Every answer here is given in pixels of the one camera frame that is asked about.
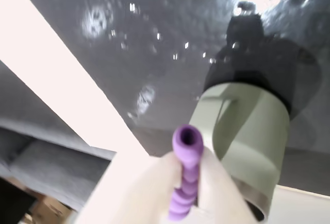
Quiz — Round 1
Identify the purple ribbed pen grip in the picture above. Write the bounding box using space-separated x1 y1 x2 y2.
168 124 207 222

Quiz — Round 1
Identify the brown cardboard box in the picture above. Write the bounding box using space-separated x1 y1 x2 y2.
22 194 79 224

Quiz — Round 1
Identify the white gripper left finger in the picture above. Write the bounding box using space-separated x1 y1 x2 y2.
69 153 185 224

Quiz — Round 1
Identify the steel mug with pale handle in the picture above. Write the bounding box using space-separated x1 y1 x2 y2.
189 83 291 222

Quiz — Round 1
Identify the black glossy mat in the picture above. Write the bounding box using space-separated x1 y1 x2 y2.
11 0 330 198

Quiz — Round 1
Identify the grey fabric furniture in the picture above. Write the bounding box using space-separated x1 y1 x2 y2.
0 59 117 211

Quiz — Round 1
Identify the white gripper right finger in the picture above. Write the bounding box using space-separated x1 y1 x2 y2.
190 147 259 224

